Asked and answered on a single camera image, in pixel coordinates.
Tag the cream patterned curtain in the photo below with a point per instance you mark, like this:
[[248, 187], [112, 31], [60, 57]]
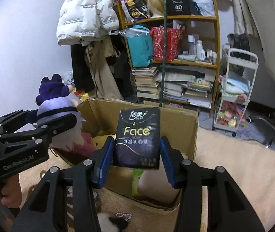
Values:
[[239, 9]]

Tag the stack of books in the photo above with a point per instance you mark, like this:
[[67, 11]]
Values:
[[146, 84]]

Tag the black tissue pack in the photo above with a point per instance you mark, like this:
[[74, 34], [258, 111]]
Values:
[[136, 137]]

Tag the green pole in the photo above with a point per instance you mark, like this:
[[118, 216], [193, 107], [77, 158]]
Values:
[[163, 65]]

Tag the printed cardboard box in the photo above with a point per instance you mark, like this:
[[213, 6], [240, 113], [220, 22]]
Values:
[[176, 135]]

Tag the black box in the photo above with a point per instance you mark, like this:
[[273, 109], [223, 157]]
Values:
[[178, 4]]

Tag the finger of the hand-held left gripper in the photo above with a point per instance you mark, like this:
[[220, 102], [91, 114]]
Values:
[[14, 120], [55, 127]]

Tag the dark hanging garment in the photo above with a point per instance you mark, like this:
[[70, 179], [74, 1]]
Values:
[[123, 77]]

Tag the beige floral printed blanket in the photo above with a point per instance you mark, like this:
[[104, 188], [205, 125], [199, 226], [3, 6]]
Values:
[[224, 154]]

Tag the dark bag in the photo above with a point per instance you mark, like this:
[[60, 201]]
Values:
[[239, 42]]

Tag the pile of magazines and papers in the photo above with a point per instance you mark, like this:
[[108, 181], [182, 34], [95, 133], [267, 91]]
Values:
[[188, 87]]

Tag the person's left hand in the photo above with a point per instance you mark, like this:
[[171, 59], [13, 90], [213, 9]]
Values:
[[12, 193]]

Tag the blonde wig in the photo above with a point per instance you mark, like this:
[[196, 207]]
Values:
[[154, 1]]

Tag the purple plush doll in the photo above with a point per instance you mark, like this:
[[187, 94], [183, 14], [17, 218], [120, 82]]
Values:
[[55, 106]]

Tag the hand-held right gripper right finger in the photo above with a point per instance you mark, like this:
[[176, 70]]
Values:
[[166, 166]]

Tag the red gift bag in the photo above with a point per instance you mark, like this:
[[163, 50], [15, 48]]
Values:
[[171, 44]]

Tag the white trolley cart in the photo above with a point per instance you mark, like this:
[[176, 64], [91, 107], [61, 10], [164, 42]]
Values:
[[253, 60]]

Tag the plastic bag of toys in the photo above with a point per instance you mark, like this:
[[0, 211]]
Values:
[[73, 87]]

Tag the cream recliner chair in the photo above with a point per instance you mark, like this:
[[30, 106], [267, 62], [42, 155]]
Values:
[[273, 29]]

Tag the pink plush toy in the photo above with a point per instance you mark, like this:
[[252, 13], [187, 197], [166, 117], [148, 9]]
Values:
[[84, 145]]

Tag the metal folding frame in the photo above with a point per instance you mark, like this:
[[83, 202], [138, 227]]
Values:
[[273, 135]]

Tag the yellow plush toy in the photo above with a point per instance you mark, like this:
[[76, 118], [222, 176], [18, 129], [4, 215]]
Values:
[[100, 141]]

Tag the row of white toiletry bottles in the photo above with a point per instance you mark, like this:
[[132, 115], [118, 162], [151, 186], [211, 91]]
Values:
[[200, 50]]

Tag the folded blue cloth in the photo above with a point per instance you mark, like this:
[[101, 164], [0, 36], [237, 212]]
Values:
[[234, 84]]

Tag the wooden shelf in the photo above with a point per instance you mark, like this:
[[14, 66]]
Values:
[[193, 18]]

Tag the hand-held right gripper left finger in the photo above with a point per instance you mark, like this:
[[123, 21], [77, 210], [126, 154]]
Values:
[[106, 159]]

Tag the black hanging garment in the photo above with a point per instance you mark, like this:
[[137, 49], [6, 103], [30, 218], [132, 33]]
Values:
[[81, 70]]

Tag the teal bag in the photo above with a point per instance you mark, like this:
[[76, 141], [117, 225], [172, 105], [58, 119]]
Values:
[[140, 48]]

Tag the purple printed bag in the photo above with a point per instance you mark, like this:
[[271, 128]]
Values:
[[133, 2]]

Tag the pile of colourful toys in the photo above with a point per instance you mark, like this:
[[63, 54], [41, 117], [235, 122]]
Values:
[[228, 117]]

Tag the white puffer jacket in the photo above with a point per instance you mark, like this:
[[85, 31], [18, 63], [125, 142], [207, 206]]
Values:
[[84, 12]]

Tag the beige hanging coat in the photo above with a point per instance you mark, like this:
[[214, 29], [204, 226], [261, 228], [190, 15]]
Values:
[[101, 67]]

